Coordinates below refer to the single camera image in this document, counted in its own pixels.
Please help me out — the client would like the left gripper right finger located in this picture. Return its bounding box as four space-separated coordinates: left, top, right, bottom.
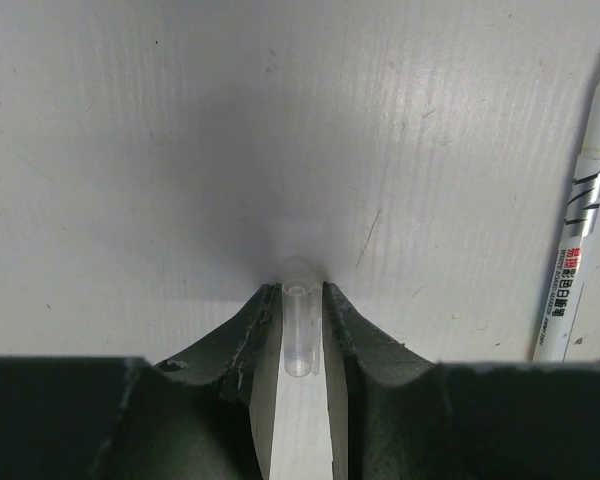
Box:
322 283 600 479

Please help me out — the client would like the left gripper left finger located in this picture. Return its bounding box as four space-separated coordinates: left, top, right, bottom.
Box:
0 284 281 479

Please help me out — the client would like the white pen clear cap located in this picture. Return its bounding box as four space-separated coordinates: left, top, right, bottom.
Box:
532 80 600 362

